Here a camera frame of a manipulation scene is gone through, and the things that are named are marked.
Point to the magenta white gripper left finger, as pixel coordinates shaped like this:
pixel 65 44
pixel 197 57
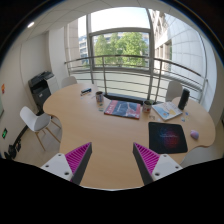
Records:
pixel 70 166

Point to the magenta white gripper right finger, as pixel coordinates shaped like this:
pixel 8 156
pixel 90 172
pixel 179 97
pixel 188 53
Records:
pixel 153 166

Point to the lilac computer mouse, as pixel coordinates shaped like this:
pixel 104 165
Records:
pixel 194 134

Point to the black mouse pad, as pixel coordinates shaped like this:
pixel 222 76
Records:
pixel 167 138

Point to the white chair near right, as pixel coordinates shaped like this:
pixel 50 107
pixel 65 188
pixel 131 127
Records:
pixel 201 154

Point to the white chair left foreground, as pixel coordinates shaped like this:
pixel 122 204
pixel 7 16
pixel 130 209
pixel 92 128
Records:
pixel 37 123

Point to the light blue open booklet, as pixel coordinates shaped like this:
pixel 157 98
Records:
pixel 167 110

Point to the patterned mug right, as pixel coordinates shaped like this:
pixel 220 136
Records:
pixel 147 105

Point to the red blue magazine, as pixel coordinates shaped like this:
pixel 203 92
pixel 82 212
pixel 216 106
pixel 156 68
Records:
pixel 123 109

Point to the small sticker near magazine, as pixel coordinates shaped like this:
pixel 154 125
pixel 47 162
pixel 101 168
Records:
pixel 101 108

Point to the black cylindrical speaker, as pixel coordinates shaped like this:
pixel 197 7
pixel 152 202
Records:
pixel 184 99

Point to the dark patterned mug left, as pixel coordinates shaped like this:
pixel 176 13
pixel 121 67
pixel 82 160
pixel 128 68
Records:
pixel 99 96

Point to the small black device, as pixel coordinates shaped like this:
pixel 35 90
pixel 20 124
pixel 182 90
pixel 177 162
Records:
pixel 86 90

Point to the white chair far left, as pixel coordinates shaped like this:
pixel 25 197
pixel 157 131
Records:
pixel 68 81

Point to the black office printer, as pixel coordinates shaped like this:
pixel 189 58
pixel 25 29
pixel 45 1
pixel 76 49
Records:
pixel 42 86

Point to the metal window railing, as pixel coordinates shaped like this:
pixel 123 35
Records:
pixel 136 76

